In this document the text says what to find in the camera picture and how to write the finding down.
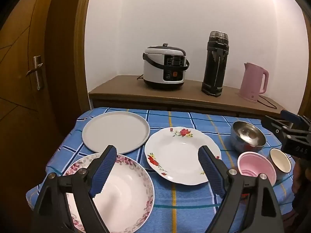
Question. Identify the pink plastic bowl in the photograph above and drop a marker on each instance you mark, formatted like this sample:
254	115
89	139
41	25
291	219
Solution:
257	163

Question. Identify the brown wooden door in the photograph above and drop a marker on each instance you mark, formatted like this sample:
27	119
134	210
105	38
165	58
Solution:
21	126

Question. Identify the white and black rice cooker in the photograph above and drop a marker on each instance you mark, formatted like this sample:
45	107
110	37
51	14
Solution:
155	70

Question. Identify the brown wooden cabinet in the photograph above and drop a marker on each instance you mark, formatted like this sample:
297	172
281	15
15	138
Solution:
121	87

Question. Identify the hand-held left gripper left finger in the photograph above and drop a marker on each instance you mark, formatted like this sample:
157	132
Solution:
104	172

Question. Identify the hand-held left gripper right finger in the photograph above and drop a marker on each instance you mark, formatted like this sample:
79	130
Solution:
211	170

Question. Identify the pink electric kettle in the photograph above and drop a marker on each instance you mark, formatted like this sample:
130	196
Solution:
251	82

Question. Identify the white bowl with pink floral rim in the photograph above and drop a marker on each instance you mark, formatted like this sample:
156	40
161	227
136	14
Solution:
126	194

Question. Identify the black thermos flask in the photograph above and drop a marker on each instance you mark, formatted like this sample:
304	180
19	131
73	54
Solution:
215	72

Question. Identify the person's right hand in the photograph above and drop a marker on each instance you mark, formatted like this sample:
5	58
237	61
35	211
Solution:
301	184

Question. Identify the white plate with red flowers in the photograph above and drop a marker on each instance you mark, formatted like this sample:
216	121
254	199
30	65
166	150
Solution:
179	155

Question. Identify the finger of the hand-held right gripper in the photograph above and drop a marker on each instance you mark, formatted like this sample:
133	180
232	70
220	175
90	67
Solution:
274	125
292	117

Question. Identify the plain grey plate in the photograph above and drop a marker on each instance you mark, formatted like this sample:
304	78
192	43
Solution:
114	131

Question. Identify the blue plaid tablecloth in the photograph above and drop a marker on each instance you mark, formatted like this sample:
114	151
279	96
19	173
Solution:
170	194

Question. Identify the stainless steel bowl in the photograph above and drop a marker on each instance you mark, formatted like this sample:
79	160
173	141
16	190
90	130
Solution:
245	136

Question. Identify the brown wooden door frame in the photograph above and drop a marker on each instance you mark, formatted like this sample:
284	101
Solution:
81	53

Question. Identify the small white bowl with dark rim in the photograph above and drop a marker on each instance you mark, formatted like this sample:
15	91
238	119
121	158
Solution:
280	161

